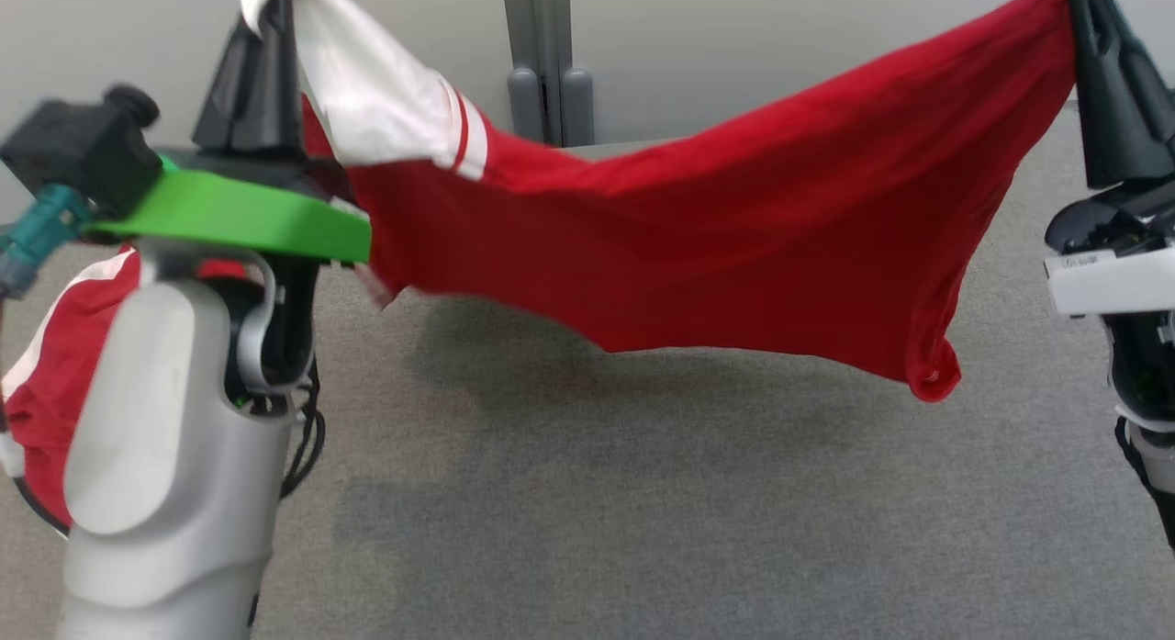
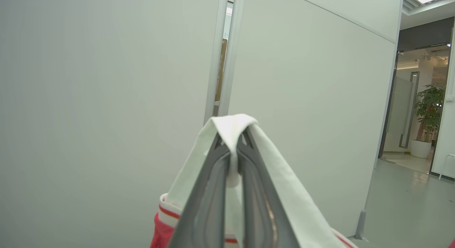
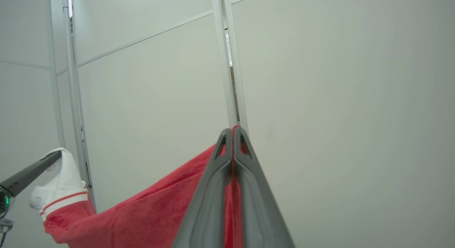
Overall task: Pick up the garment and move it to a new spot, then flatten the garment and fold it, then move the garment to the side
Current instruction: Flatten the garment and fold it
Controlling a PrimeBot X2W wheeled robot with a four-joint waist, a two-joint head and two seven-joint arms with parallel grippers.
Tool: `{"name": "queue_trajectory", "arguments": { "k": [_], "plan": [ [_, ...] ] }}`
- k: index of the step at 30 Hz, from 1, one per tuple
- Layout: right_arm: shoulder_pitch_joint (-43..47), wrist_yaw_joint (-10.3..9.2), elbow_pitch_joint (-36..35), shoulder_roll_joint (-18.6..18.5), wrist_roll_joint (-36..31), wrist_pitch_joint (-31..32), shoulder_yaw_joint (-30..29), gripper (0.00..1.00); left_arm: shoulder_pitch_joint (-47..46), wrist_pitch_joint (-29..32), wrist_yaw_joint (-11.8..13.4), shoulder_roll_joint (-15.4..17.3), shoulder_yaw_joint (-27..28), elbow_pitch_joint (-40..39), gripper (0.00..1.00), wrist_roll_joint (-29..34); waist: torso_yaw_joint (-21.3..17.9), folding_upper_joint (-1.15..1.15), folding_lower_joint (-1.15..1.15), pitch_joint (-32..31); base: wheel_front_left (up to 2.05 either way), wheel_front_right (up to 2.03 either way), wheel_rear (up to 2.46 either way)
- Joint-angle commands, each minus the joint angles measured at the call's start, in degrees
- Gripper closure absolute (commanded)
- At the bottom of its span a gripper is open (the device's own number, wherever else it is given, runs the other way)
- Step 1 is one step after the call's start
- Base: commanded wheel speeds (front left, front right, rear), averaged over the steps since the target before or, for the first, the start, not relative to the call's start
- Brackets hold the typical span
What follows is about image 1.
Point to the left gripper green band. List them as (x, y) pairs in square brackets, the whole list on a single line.
[(229, 218)]

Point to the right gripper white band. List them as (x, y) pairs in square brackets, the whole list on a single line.
[(1111, 282)]

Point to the red shorts white stripe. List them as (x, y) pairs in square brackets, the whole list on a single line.
[(64, 364)]

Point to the red shirt white sleeves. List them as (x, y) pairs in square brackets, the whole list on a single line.
[(734, 227)]

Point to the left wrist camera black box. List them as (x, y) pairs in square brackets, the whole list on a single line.
[(87, 153)]

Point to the grey metal post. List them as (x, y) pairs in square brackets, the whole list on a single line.
[(548, 61)]

